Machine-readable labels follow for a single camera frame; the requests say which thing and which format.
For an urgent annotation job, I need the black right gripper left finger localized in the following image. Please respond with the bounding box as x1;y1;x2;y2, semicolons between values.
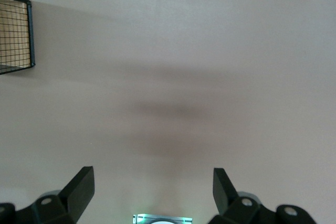
0;166;95;224

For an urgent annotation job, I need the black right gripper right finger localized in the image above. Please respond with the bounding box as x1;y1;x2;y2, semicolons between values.
208;167;317;224

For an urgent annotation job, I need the wooden basket board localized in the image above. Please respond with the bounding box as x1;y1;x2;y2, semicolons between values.
0;0;29;67

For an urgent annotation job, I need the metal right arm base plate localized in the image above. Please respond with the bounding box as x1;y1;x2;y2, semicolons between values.
132;214;193;224

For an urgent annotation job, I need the black wire basket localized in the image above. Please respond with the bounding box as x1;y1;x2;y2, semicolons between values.
0;0;36;75

